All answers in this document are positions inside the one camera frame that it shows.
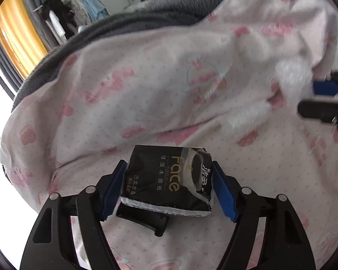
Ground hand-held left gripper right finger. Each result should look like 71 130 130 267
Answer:
211 160 317 270

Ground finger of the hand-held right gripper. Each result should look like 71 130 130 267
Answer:
313 72 338 96
297 98 338 135

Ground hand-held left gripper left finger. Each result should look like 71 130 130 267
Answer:
20 159 128 270

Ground white foam wrap sheet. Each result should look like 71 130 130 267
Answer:
221 58 316 135

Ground black tissue pack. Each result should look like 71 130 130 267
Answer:
119 145 213 218

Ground pink printed blanket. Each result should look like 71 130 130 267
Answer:
0 0 338 270

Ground grey fleece blanket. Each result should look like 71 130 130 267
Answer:
13 0 252 106

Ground grey curtain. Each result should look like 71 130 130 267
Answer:
18 0 59 54
0 18 24 92

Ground white hanging shirt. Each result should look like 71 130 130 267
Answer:
49 14 66 38

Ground light blue hanging shirt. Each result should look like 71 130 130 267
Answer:
77 0 110 23

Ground yellow curtain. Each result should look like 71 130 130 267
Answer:
0 0 50 79

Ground dark hanging clothes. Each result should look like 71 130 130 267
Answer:
41 0 75 38

